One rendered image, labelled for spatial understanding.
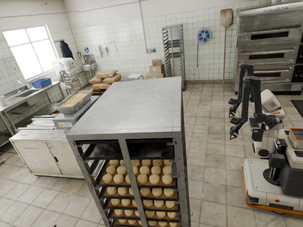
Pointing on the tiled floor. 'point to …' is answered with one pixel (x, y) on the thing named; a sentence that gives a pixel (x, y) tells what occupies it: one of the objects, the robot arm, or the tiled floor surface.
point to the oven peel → (226, 15)
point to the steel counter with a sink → (34, 98)
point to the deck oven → (271, 46)
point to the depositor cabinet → (48, 154)
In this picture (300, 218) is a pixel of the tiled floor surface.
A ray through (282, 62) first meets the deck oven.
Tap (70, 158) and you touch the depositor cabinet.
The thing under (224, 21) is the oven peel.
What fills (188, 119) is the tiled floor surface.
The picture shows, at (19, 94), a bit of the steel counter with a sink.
